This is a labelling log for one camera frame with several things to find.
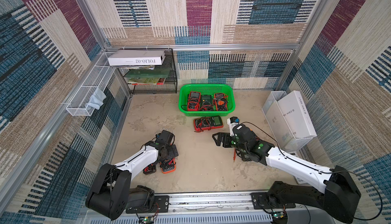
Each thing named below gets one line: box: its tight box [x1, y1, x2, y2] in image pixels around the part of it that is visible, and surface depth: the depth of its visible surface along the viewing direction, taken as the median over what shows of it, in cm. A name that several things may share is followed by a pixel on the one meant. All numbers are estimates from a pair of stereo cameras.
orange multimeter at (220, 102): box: [212, 92, 229, 111], surface depth 110 cm
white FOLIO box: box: [107, 49, 166, 67], surface depth 81 cm
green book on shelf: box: [124, 68, 171, 86], surface depth 101 cm
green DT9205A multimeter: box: [200, 94, 214, 112], surface depth 111 cm
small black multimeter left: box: [142, 163, 157, 176], surface depth 83 cm
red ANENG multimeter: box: [193, 115, 225, 133], surface depth 101 cm
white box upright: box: [276, 90, 318, 139], surface depth 83 cm
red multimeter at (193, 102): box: [187, 91, 202, 111], surface depth 107 cm
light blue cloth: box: [85, 87, 107, 111], surface depth 69 cm
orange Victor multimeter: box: [159, 157, 177, 174], surface depth 83 cm
